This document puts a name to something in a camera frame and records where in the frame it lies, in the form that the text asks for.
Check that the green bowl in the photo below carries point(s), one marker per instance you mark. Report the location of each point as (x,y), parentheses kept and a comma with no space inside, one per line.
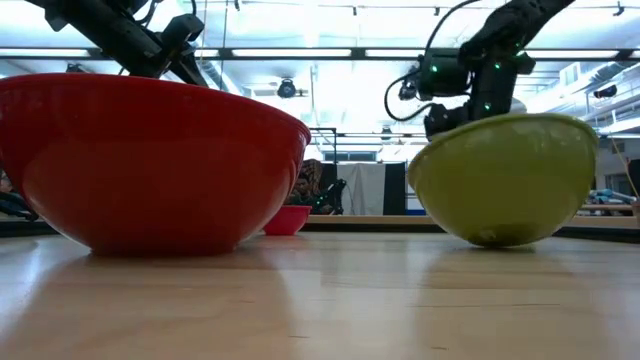
(505,185)

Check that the large red bowl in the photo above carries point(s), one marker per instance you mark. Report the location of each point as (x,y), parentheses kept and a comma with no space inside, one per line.
(150,165)

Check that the white hanging cloth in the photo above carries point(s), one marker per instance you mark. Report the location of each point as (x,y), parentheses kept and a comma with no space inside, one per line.
(361,189)

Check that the black hanging panel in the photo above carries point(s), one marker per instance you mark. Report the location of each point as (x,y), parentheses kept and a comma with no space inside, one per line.
(395,189)

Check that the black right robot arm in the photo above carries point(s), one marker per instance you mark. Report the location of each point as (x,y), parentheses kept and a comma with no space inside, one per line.
(495,75)

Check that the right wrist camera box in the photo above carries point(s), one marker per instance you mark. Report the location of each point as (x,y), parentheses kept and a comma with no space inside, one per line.
(407,90)

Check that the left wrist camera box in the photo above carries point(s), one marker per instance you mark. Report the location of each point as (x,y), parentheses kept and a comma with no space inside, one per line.
(181,31)

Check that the person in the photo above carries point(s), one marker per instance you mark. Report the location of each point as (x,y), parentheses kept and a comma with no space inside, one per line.
(302,187)

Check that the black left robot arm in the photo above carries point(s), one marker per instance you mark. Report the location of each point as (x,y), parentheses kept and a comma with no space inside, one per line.
(115,35)

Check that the small magenta bowl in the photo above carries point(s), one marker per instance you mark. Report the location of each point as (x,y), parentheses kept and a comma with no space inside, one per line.
(287,221)

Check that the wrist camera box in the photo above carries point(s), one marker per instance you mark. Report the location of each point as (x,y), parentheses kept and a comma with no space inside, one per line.
(181,31)
(407,90)

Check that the background wooden table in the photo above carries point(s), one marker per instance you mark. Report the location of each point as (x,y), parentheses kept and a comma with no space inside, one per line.
(370,219)

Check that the background black robot arm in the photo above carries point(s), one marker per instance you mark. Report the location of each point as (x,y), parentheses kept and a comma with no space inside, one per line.
(332,197)

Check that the black ceiling spot lamp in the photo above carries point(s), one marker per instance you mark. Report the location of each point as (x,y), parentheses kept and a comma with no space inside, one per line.
(286,88)

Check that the black table edge rail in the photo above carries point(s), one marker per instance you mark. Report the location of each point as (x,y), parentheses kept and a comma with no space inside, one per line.
(600,234)

